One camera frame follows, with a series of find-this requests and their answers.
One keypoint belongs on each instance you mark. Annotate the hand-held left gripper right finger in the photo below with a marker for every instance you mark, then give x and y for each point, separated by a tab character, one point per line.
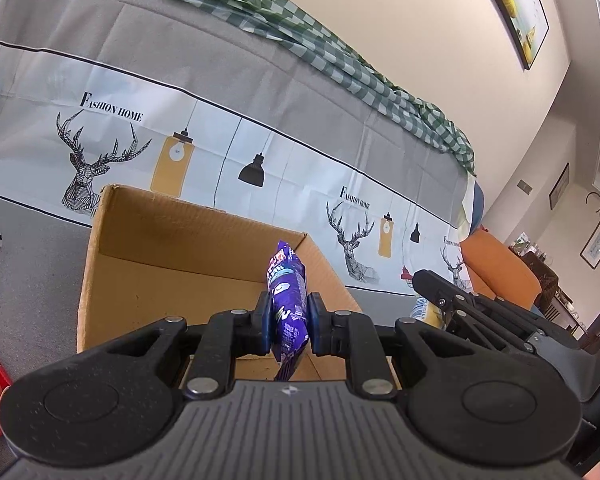
316	326

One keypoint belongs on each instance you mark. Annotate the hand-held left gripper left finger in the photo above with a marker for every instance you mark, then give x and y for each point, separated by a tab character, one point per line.
264	321

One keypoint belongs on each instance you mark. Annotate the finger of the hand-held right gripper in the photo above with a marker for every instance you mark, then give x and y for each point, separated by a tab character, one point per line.
472	327
435	284

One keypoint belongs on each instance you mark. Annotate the yellow snack packet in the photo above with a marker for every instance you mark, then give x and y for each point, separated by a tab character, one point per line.
430	312

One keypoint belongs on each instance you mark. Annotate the purple snack packet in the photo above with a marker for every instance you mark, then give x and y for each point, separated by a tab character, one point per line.
287	300

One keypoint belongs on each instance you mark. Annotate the cardboard box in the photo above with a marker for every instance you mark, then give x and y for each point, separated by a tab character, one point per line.
180	240

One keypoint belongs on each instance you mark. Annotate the orange cushion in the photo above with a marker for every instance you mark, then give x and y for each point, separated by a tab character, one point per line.
500	270

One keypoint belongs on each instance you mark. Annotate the blue pillow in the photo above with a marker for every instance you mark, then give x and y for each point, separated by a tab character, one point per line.
476	210

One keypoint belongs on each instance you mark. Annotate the dark wooden cabinet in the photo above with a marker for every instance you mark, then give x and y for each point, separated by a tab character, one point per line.
545	272

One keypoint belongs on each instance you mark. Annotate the green checked cloth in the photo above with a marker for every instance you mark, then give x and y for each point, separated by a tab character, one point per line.
330	55

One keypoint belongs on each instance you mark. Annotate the grey wall switch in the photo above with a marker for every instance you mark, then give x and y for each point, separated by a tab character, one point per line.
525	186

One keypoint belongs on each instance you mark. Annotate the small dark wall frame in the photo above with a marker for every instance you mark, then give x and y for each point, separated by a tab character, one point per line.
559	186

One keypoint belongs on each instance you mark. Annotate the framed lemon wall picture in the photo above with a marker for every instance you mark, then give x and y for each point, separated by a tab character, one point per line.
515	5

